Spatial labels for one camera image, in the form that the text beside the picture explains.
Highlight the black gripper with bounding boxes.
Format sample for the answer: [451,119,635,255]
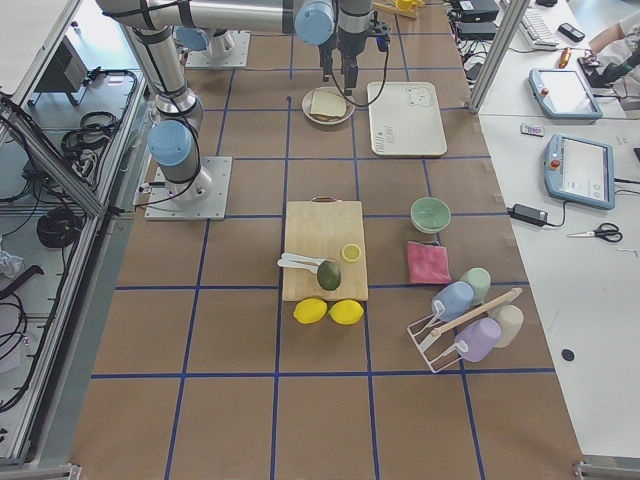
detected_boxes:
[319,20,390,96]

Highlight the cream round plate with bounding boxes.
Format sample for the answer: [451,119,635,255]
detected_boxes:
[301,87,355,126]

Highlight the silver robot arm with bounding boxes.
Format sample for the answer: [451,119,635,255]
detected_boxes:
[98,1,390,119]
[171,17,335,75]

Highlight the cream bear tray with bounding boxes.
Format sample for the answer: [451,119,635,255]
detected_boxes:
[368,81,448,157]

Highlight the wooden cutting board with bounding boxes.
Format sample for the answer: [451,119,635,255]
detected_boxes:
[282,200,369,301]

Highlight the light green bowl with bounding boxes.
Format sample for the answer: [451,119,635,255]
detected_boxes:
[410,197,451,234]

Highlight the lemon slice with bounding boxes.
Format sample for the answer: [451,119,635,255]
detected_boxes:
[341,243,362,263]

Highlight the white plastic utensil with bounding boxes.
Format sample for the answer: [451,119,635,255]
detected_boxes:
[277,252,325,274]

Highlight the pink cloth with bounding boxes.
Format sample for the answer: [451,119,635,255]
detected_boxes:
[407,241,451,285]

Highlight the teach pendant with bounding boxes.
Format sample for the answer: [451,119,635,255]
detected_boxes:
[528,69,603,122]
[543,134,615,210]

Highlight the black power adapter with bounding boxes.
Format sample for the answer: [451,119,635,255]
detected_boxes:
[507,203,548,227]

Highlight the whole lemon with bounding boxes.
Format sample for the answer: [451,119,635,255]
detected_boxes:
[293,298,328,325]
[329,299,364,326]

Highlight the green cup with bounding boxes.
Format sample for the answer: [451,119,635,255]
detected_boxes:
[460,267,491,306]

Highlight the blue cup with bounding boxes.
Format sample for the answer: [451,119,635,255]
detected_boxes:
[431,281,474,322]

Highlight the beige cup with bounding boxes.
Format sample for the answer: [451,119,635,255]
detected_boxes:
[489,304,524,348]

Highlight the purple cup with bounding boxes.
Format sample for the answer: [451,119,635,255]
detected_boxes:
[454,317,502,362]

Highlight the scissors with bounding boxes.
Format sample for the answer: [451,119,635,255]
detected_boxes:
[567,222,623,243]

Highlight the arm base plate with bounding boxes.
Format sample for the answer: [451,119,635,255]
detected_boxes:
[144,156,232,221]
[182,29,251,70]

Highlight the white wire cup rack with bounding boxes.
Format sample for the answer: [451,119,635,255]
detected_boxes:
[407,287,522,373]

